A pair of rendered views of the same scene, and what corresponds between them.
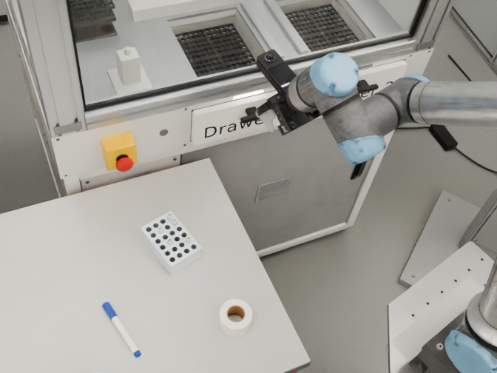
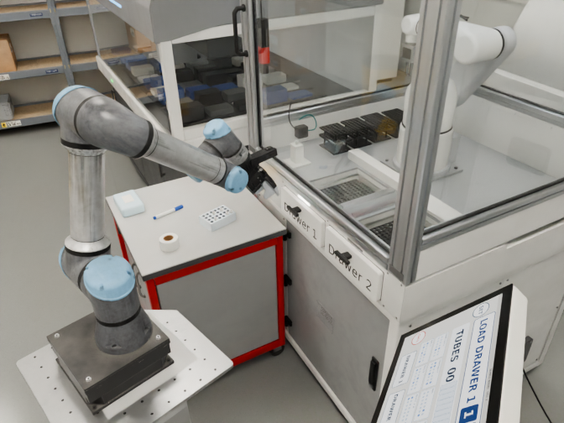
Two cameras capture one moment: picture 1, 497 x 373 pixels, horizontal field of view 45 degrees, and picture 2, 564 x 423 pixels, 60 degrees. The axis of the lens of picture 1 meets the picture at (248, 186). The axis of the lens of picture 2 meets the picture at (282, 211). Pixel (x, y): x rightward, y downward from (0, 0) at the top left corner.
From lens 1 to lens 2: 1.83 m
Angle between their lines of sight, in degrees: 67
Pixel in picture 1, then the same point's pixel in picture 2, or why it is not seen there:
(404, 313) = (169, 317)
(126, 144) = not seen: hidden behind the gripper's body
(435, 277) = (197, 336)
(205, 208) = (246, 230)
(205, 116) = (284, 192)
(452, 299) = (178, 346)
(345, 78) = (208, 128)
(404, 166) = not seen: outside the picture
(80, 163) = not seen: hidden behind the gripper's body
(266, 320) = (169, 258)
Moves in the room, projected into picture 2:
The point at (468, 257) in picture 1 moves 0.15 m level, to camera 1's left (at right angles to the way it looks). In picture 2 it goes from (216, 360) to (224, 321)
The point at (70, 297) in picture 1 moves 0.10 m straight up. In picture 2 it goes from (187, 198) to (184, 178)
